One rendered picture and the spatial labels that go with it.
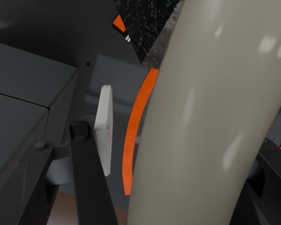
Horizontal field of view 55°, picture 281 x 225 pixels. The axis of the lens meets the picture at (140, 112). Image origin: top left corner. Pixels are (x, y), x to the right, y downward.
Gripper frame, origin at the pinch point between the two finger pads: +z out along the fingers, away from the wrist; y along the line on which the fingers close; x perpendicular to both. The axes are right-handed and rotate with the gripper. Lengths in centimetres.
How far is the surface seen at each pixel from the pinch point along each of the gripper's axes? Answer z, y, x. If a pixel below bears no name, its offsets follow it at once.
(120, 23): 87, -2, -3
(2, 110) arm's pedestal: 43, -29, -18
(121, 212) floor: 90, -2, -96
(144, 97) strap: 87, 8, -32
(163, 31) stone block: 20.1, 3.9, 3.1
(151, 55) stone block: 24.4, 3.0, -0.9
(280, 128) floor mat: 84, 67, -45
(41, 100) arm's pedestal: 54, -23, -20
